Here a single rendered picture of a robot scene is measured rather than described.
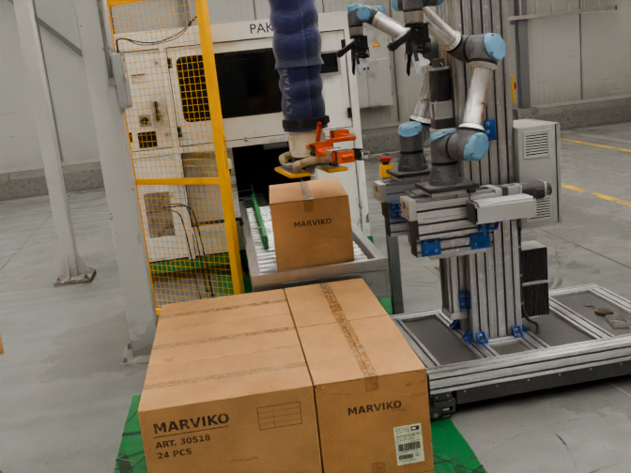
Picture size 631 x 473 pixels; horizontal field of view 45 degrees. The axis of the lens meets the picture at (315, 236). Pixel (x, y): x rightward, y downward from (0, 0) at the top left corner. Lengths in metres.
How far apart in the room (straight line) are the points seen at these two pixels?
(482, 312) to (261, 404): 1.45
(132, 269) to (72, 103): 8.22
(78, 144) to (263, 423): 10.25
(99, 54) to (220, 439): 2.44
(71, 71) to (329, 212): 9.13
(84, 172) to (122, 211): 8.06
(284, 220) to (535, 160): 1.24
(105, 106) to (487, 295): 2.30
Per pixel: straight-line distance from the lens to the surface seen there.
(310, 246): 3.87
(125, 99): 4.37
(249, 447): 2.74
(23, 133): 12.77
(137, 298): 4.61
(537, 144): 3.64
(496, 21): 3.59
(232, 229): 4.53
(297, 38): 3.67
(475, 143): 3.23
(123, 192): 4.47
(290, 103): 3.71
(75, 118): 12.62
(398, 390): 2.72
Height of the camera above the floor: 1.62
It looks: 13 degrees down
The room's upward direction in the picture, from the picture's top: 6 degrees counter-clockwise
